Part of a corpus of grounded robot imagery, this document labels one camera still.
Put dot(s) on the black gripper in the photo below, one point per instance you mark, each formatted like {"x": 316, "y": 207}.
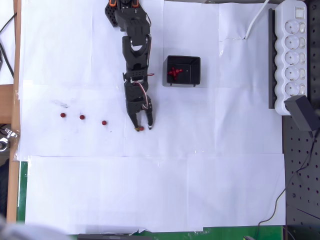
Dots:
{"x": 135, "y": 108}

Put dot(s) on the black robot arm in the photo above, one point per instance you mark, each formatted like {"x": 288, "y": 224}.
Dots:
{"x": 135, "y": 27}

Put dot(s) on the black open box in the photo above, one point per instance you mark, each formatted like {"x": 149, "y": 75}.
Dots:
{"x": 196, "y": 72}

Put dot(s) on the black flat device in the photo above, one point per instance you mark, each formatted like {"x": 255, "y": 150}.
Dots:
{"x": 105, "y": 237}

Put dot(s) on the metal clamp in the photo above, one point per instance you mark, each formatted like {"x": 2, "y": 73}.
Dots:
{"x": 10, "y": 133}

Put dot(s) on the brown wooden board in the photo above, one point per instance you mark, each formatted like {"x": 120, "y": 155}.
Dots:
{"x": 6, "y": 105}

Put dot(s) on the wooden table edge strip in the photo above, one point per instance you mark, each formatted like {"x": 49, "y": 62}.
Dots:
{"x": 17, "y": 62}

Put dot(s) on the green cutting mat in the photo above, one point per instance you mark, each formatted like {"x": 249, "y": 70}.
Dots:
{"x": 22, "y": 190}

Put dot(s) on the black power adapter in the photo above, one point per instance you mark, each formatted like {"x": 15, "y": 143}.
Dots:
{"x": 300, "y": 112}

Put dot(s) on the blurry grey object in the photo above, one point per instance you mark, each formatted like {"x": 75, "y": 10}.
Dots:
{"x": 20, "y": 232}

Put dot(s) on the black pegboard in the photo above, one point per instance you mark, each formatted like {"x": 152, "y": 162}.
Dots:
{"x": 302, "y": 187}

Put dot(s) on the white power strip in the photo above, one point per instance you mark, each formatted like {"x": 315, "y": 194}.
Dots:
{"x": 291, "y": 15}

